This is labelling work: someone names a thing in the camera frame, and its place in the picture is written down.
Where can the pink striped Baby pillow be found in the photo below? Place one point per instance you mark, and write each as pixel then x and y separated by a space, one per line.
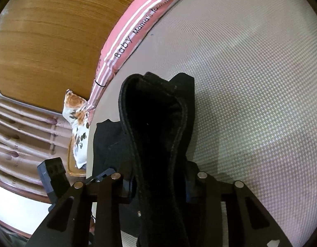
pixel 127 34

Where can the pink pleated curtain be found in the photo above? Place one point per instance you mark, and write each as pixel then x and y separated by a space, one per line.
pixel 29 136

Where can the wooden bamboo headboard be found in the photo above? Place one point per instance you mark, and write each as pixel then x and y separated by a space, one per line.
pixel 50 46

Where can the floral orange white pillow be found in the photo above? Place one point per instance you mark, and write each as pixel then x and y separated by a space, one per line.
pixel 74 111

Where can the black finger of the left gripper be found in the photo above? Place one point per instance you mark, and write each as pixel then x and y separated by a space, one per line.
pixel 100 177

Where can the black pants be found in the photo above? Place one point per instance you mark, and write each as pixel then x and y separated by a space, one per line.
pixel 152 136

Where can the person left hand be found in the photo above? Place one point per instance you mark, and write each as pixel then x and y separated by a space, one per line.
pixel 92 226

